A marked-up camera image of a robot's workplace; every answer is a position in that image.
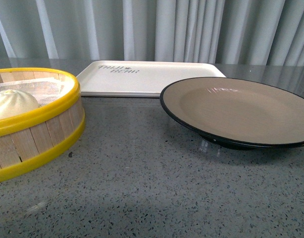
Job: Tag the beige plate with black rim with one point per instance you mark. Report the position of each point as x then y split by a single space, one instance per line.
236 112

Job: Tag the white steamed bun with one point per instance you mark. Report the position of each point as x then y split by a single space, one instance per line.
15 102

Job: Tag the white bear print tray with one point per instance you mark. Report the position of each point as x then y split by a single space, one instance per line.
107 78

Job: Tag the grey pleated curtain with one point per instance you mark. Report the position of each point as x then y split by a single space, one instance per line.
261 32

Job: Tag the white steamer liner cloth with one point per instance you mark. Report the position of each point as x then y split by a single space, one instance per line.
45 90

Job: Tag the yellow rimmed bamboo steamer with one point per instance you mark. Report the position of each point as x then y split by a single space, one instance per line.
33 139

